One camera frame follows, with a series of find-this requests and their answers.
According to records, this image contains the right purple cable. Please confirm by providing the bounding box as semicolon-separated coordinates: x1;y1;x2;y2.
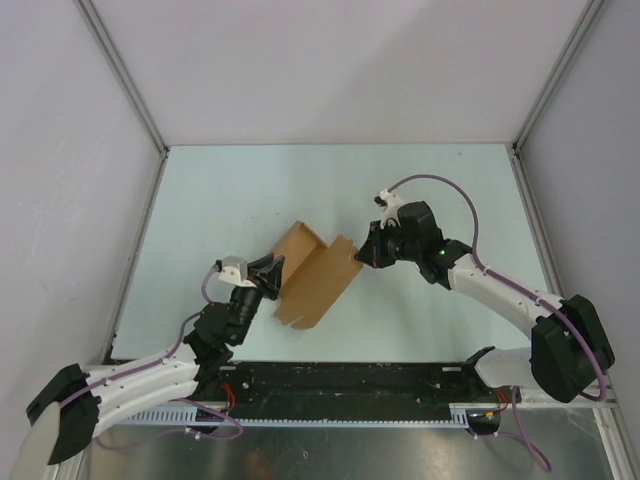
389;174;611;474

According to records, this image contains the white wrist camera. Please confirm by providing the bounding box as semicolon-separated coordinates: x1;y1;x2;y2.
374;189;405;229
216;256;249;287

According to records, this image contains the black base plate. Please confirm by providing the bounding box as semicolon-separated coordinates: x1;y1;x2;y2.
188;357;510;420

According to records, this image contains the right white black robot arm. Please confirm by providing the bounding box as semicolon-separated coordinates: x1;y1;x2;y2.
356;192;615;403

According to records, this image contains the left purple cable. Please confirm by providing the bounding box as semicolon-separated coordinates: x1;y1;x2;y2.
59;264;246;451

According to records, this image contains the perforated cable duct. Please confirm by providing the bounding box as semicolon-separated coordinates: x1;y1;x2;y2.
118;404;502;429

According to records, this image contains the purple cable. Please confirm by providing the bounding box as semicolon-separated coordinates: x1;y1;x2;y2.
59;264;246;451
389;174;611;474

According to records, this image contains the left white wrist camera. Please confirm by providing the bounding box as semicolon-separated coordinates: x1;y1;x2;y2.
216;256;249;287

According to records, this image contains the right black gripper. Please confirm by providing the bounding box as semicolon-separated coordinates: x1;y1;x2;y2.
354;219;421;269

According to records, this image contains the brown cardboard box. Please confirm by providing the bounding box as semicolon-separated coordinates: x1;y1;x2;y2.
273;221;363;330

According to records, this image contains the aluminium frame rail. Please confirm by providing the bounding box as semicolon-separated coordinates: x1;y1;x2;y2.
79;364;612;407

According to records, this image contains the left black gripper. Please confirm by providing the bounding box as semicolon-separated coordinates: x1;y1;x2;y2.
228;252;284;344

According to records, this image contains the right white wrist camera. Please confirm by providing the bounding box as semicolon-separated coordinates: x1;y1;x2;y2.
374;189;405;229

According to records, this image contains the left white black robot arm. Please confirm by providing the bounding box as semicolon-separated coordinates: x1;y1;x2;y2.
26;253;285;465

